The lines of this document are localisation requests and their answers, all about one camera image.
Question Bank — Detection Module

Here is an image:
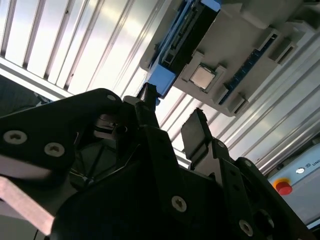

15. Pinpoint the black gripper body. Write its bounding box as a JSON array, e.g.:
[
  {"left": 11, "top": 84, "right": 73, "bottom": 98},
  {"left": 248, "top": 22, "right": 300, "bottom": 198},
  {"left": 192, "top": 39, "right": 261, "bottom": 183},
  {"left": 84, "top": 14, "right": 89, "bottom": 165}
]
[{"left": 51, "top": 109, "right": 234, "bottom": 240}]

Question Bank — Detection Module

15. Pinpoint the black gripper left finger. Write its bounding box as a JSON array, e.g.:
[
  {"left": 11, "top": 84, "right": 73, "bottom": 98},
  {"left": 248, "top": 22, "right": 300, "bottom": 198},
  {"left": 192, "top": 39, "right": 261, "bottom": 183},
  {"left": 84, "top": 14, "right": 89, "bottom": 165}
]
[{"left": 0, "top": 82, "right": 188, "bottom": 216}]

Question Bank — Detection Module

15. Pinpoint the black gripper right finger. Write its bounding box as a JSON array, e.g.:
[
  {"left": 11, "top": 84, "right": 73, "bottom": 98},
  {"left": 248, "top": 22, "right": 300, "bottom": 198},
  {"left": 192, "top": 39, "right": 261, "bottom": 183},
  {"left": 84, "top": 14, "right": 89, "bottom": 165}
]
[{"left": 180, "top": 107, "right": 310, "bottom": 240}]

